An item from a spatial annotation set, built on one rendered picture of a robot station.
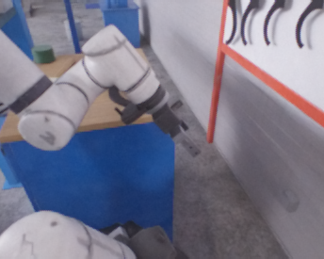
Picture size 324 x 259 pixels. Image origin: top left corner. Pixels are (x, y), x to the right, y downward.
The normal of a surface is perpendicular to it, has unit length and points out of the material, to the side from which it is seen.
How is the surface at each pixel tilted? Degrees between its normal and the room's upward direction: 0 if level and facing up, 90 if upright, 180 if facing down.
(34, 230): 21
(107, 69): 93
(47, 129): 88
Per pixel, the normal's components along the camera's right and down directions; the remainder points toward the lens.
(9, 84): 0.28, 0.35
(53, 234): -0.13, -0.66
